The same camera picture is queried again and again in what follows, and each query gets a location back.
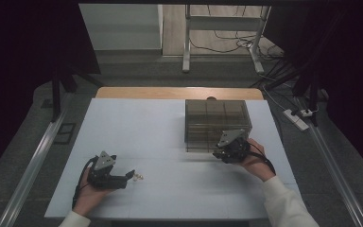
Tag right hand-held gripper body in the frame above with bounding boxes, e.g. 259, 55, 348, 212
214, 129, 251, 165

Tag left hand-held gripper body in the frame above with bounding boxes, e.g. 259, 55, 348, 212
87, 150, 129, 190

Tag smoky transparent drawer box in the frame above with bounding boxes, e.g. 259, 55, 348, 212
184, 98, 253, 154

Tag person's right hand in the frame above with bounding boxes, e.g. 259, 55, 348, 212
239, 138, 277, 183

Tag person's left hand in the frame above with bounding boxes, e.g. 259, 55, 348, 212
72, 167, 115, 218

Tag white table cover board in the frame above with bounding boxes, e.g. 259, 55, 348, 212
43, 97, 310, 220

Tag black floor plate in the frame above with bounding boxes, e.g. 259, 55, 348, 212
53, 122, 77, 146

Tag white power strip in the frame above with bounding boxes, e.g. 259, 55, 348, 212
283, 109, 310, 132

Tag white plug adapter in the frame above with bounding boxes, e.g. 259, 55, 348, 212
300, 108, 317, 118

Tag wooden table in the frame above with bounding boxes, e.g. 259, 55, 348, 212
95, 86, 265, 101

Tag black metal stand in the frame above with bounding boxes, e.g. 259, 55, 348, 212
291, 61, 321, 128
50, 61, 106, 124

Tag dark curtain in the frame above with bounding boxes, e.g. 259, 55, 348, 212
264, 0, 363, 175
0, 0, 102, 183

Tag white cabinet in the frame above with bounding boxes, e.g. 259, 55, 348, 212
78, 3, 164, 51

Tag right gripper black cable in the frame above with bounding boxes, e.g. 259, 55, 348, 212
248, 149, 277, 177

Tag aluminium floor rail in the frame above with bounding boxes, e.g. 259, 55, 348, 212
295, 96, 363, 227
0, 92, 74, 227

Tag black floor cables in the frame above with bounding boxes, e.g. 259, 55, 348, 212
188, 4, 285, 61

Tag white metal desk frame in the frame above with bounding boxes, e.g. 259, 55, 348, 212
181, 4, 272, 76

